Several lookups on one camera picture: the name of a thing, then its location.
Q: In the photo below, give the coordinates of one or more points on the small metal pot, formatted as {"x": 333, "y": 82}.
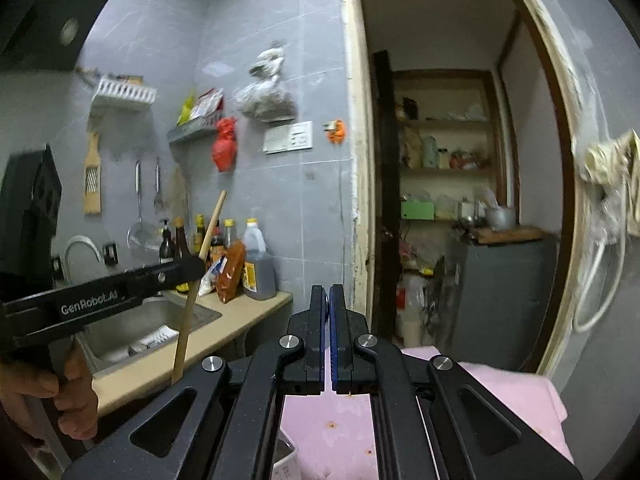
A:
{"x": 467, "y": 217}

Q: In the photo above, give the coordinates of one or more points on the pink floral tablecloth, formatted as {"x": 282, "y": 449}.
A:
{"x": 500, "y": 395}

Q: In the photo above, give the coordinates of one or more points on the white striped cloth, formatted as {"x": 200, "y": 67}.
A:
{"x": 155, "y": 337}

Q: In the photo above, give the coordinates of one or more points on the yellow packet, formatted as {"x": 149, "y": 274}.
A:
{"x": 186, "y": 110}

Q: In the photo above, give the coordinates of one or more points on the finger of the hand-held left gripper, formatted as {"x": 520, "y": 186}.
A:
{"x": 165, "y": 277}

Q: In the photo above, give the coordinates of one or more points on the pale green jar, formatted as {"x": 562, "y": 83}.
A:
{"x": 430, "y": 152}

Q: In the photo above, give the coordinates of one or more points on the long wooden utensil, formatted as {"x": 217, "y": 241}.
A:
{"x": 187, "y": 320}

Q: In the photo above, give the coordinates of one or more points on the dark wooden door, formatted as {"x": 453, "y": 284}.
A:
{"x": 384, "y": 185}

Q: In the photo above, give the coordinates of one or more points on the clear bottle yellow cap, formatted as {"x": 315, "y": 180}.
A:
{"x": 230, "y": 234}

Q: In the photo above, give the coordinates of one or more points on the metal skimmer ladle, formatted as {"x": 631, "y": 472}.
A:
{"x": 138, "y": 185}

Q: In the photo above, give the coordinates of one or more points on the dark pump bottle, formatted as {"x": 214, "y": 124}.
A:
{"x": 166, "y": 247}

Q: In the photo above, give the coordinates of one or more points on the grey wall shelf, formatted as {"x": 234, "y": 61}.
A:
{"x": 192, "y": 131}

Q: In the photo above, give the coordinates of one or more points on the sauce bottle yellow cap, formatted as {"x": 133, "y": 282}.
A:
{"x": 199, "y": 235}

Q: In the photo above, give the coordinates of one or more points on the cream hanging cloth gloves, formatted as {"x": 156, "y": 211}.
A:
{"x": 605, "y": 160}

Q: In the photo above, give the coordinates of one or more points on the red and white packet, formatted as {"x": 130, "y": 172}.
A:
{"x": 207, "y": 104}

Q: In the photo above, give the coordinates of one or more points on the tan hanging board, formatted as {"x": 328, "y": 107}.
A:
{"x": 181, "y": 195}

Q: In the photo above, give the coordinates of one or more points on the person's left hand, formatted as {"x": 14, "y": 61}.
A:
{"x": 75, "y": 400}

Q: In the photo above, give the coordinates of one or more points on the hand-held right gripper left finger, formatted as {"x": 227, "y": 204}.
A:
{"x": 315, "y": 340}

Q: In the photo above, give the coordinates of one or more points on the wooden cutting board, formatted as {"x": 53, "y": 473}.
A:
{"x": 510, "y": 235}

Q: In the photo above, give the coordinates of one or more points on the white wall rack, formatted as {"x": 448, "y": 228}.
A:
{"x": 125, "y": 92}

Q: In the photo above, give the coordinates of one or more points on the dark sauce bottle red cap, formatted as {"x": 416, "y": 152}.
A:
{"x": 217, "y": 242}

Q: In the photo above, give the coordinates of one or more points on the wooden grater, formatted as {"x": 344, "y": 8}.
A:
{"x": 92, "y": 200}

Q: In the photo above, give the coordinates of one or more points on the white wall switch panel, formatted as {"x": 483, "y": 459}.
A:
{"x": 287, "y": 137}

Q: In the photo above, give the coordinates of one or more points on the plastic bags pile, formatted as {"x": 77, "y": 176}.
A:
{"x": 415, "y": 305}

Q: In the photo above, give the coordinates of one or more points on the chrome faucet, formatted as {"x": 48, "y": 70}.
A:
{"x": 80, "y": 241}

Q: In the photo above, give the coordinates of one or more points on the brown snack packet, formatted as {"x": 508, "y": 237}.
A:
{"x": 231, "y": 275}

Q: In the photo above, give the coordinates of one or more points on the black range hood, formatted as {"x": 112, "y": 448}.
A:
{"x": 45, "y": 25}

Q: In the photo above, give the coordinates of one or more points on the cream door frame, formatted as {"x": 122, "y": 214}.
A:
{"x": 357, "y": 160}

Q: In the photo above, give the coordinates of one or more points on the clear bag of dried goods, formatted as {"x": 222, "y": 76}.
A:
{"x": 265, "y": 100}

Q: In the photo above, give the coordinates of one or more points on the stainless steel sink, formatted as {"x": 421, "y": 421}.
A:
{"x": 125, "y": 320}

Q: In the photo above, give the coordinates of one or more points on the wooden shelf unit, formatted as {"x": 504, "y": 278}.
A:
{"x": 450, "y": 172}

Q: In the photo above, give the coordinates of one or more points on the green box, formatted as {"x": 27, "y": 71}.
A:
{"x": 417, "y": 210}

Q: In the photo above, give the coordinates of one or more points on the brown sauce bottle yellow label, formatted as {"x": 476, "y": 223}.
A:
{"x": 181, "y": 242}

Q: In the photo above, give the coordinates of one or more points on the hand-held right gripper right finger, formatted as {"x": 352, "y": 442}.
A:
{"x": 345, "y": 355}

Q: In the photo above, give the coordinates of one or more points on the white plastic utensil basket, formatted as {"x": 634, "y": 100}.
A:
{"x": 289, "y": 460}

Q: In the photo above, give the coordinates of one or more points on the white and blue packet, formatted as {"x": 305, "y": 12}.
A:
{"x": 210, "y": 280}

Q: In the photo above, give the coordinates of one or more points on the grey cabinet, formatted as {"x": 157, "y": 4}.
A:
{"x": 505, "y": 300}

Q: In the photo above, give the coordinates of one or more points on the red plastic bag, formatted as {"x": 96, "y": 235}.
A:
{"x": 224, "y": 147}

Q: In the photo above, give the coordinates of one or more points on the large oil jug yellow cap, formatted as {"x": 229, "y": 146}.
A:
{"x": 260, "y": 270}

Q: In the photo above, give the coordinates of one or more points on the hanging metal peeler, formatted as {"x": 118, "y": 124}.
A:
{"x": 158, "y": 185}

